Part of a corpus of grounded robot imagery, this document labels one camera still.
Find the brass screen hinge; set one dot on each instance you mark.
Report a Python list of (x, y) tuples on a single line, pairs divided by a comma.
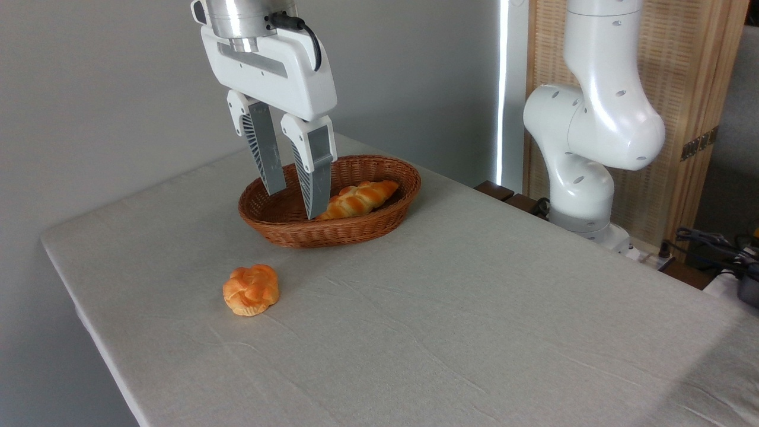
[(699, 143)]

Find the off-white tablecloth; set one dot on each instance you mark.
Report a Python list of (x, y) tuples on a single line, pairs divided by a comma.
[(445, 314)]

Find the round knotted bread roll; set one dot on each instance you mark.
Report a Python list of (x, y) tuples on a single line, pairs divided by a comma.
[(251, 289)]

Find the brown oval wicker basket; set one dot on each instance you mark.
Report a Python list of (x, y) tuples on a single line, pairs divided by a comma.
[(356, 228)]

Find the long braided bread loaf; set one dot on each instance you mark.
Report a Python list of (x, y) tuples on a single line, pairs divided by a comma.
[(362, 198)]

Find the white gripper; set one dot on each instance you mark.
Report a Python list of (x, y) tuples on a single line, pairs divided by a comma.
[(267, 77)]

